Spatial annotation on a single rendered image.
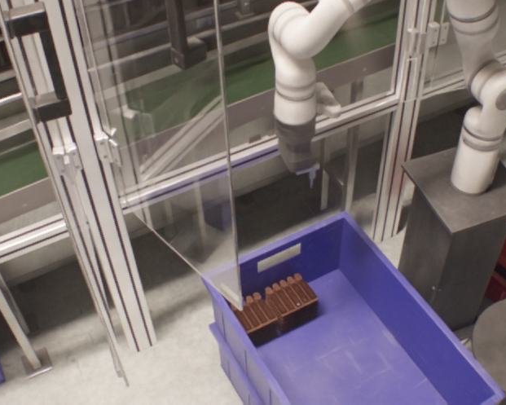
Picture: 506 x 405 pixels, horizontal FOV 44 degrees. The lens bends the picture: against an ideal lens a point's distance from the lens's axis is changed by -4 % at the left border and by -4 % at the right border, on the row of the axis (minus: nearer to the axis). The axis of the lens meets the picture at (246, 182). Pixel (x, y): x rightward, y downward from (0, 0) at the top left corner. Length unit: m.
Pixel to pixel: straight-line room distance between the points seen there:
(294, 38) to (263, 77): 0.59
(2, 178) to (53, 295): 0.68
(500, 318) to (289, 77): 0.92
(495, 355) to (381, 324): 0.30
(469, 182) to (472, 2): 0.49
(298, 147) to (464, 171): 0.47
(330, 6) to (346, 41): 0.69
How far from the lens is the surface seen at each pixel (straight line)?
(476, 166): 1.49
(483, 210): 1.54
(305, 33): 1.03
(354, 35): 1.77
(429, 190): 1.55
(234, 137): 1.95
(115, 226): 1.51
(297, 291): 1.62
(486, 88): 1.37
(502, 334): 1.71
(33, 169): 1.51
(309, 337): 1.65
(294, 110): 1.13
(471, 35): 1.25
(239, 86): 1.59
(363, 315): 1.70
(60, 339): 2.01
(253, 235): 2.15
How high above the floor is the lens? 1.63
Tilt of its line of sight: 45 degrees down
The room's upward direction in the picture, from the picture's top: 3 degrees counter-clockwise
